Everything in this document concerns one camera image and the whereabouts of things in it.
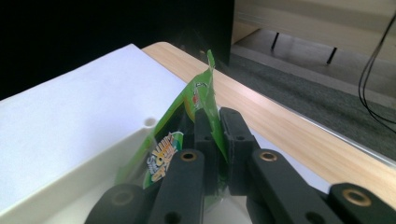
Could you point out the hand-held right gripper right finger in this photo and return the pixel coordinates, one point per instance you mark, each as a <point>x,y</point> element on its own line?
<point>238,146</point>

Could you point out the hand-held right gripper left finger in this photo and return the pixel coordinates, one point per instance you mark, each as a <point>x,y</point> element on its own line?
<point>205,149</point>

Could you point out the green snack packet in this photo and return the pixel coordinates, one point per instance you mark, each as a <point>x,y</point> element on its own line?
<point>202,90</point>

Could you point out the white plastic tray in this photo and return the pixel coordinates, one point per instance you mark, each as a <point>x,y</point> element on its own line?
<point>62,183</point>

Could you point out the black cabinet leg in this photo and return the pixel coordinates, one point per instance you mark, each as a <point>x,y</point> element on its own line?
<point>331,55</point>
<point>274,40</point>

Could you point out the white storage box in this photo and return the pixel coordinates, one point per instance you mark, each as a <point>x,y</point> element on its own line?
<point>77,102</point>

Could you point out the beige wooden cabinet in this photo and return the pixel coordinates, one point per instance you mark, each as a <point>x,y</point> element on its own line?
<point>311,15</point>

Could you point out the black curtain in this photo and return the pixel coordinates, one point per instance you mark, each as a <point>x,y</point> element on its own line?
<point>93,25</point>

